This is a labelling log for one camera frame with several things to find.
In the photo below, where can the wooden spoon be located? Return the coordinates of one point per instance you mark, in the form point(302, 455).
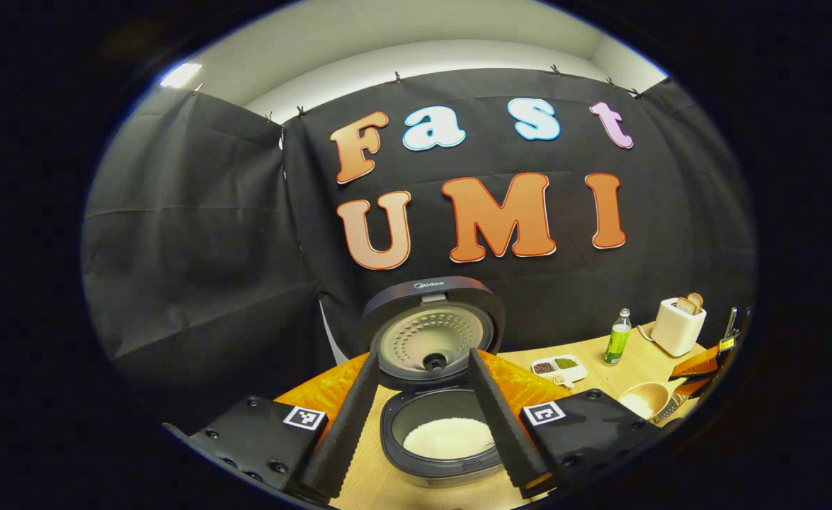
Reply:
point(628, 394)

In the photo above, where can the green drink bottle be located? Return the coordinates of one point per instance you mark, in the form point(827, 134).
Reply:
point(617, 343)

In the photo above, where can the white divided bean dish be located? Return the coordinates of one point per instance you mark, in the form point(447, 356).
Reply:
point(564, 363)

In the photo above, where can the black backdrop cloth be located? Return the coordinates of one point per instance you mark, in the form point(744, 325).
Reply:
point(175, 248)

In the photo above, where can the ceiling light panel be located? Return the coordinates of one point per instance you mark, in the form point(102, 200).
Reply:
point(180, 75)

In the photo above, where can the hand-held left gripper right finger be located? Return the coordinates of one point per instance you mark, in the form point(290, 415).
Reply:
point(504, 432)

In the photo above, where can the row of black cloth clips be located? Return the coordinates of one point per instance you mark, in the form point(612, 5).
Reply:
point(398, 76)

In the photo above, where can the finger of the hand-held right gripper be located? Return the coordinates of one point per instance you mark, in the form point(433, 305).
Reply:
point(699, 365)
point(695, 388)

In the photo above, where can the toast bread slice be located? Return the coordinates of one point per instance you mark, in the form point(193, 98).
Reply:
point(696, 299)
point(685, 306)

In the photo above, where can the white toaster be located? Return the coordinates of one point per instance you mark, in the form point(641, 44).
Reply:
point(674, 333)

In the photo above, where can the black silver rice cooker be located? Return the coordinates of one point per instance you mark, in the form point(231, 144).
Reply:
point(416, 297)

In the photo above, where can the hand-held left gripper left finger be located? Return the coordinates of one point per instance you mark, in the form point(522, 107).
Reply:
point(348, 439)

